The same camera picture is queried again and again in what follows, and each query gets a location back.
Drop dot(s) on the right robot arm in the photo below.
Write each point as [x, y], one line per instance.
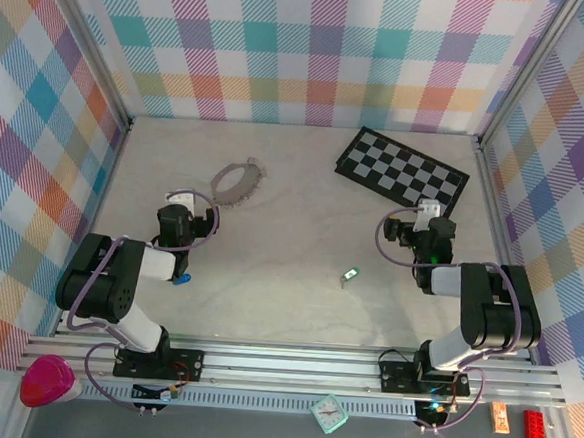
[496, 313]

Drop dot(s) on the teal alarm clock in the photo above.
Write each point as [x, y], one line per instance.
[329, 414]

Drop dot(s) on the black controller bracket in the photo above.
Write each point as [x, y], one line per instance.
[431, 414]
[142, 394]

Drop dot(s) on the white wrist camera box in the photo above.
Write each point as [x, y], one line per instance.
[183, 200]
[430, 208]

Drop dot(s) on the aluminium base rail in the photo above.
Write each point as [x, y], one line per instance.
[286, 371]

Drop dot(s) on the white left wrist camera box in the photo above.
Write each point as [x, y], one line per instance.
[183, 200]

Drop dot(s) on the black grey chessboard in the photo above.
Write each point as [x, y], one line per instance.
[400, 174]

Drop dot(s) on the small blue clip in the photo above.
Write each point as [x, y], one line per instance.
[184, 280]

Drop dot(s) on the small green clip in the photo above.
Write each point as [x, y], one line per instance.
[351, 273]

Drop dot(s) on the aluminium corner post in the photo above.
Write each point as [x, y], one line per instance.
[527, 70]
[92, 49]

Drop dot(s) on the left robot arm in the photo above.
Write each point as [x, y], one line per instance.
[97, 285]

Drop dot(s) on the orange tag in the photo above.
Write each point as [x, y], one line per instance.
[500, 419]

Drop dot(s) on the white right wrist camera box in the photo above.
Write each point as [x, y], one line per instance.
[430, 208]

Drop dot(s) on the red studded toy brick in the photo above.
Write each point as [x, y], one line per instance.
[535, 426]

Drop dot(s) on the aluminium side frame rail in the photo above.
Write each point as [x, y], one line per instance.
[503, 244]
[97, 215]

